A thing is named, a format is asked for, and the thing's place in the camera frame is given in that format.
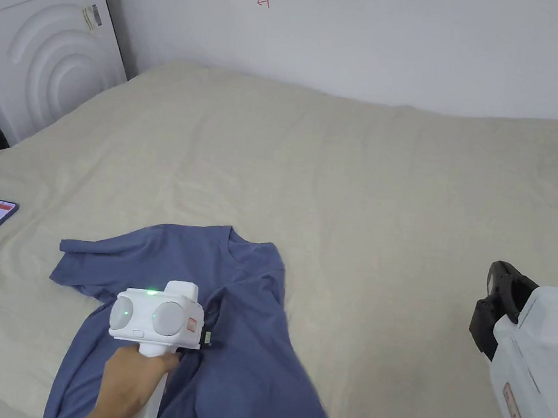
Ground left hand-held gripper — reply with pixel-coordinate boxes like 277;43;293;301
100;275;219;418

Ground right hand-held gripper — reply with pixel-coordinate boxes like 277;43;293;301
460;258;558;418

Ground blue shirt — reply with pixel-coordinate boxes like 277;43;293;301
37;209;346;418

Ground person's left hand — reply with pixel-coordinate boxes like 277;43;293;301
82;341;182;418

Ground bed with beige sheet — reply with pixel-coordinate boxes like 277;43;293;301
0;44;558;418

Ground white washing machine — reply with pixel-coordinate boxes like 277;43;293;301
0;0;135;184

